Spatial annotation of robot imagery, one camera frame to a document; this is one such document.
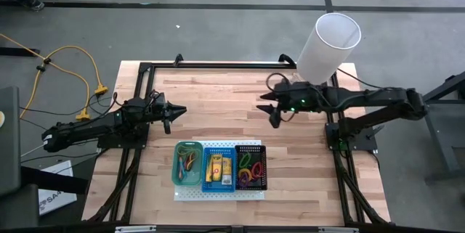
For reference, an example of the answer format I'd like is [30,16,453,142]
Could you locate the blue plastic basket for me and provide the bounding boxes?
[201,147,236,194]

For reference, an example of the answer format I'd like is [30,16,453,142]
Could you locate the red coil wristband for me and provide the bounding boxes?
[251,161,264,179]

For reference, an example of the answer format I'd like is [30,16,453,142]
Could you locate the yellow crayon box red mark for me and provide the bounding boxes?
[211,154,224,183]

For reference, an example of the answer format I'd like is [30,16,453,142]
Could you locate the green coil wristband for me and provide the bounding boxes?
[238,152,253,169]

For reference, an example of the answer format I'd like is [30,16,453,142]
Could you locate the black plastic basket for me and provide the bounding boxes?
[234,144,268,192]

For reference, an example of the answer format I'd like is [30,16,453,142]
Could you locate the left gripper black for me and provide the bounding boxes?
[147,91,188,135]

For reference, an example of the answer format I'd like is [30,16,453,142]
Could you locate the grey laptop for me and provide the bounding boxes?
[0,86,22,197]

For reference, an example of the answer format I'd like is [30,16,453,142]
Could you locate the red black arm wires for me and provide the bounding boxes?
[86,91,126,116]

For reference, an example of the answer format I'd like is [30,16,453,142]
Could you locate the black right arm tether cable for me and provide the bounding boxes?
[336,67,384,90]

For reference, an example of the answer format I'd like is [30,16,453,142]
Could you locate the white printed paper box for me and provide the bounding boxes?
[37,159,78,216]

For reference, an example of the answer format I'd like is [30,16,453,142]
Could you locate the white shade table lamp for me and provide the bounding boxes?
[296,12,363,86]

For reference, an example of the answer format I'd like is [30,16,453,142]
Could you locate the yellow extension cable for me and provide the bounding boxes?
[0,32,109,122]

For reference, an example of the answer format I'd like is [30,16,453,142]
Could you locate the green plastic tray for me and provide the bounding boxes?
[171,141,204,187]

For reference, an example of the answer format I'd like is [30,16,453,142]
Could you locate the person's shoe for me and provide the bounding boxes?
[16,0,46,12]

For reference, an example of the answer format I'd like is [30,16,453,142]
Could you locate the black aluminium table frame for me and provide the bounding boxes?
[86,54,392,226]

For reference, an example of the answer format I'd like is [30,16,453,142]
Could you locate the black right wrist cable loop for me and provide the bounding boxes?
[265,72,292,93]

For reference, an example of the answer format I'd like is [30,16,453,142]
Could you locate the white perforated metal shelf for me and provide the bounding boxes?
[173,139,265,202]

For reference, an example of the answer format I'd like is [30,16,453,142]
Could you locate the white floor cable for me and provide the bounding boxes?
[20,142,48,158]

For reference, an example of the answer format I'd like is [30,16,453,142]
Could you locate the red rubber band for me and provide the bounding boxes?
[185,152,198,171]

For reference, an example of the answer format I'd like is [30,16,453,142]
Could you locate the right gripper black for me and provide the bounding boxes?
[256,80,325,115]

